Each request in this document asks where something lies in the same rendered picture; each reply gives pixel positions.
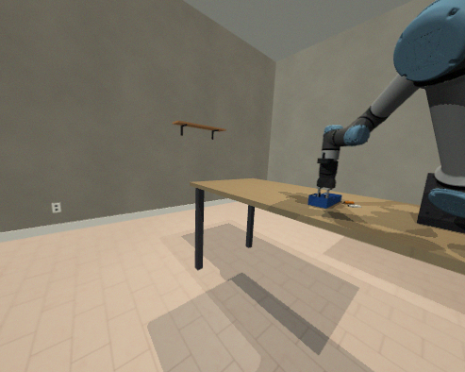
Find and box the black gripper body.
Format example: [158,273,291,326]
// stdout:
[317,150,340,189]

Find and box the blue rack of bins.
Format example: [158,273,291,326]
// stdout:
[307,193,341,209]

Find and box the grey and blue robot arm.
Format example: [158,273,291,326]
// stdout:
[322,0,465,218]

